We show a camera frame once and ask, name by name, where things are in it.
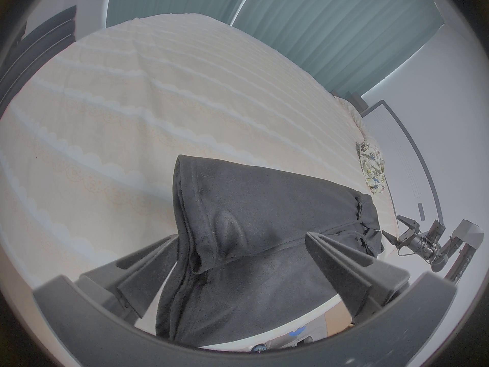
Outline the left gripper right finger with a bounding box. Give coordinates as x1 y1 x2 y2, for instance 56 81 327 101
305 231 412 318

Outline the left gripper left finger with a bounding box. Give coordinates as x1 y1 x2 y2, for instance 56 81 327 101
78 233 180 322

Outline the black T-shirt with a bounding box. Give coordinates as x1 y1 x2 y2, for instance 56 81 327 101
155 154 384 349

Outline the white printed pyjama garment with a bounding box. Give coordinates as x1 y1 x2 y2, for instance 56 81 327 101
356 139 386 195

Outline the pale pink pillow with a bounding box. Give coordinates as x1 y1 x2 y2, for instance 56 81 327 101
332 96 365 137

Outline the grey bedside table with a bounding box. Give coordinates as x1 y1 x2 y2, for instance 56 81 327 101
346 92 367 110

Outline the bed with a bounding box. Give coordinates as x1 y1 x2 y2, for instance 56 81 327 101
0 13 444 349

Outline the black chest of drawers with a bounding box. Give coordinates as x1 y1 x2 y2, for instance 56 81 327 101
0 5 77 106

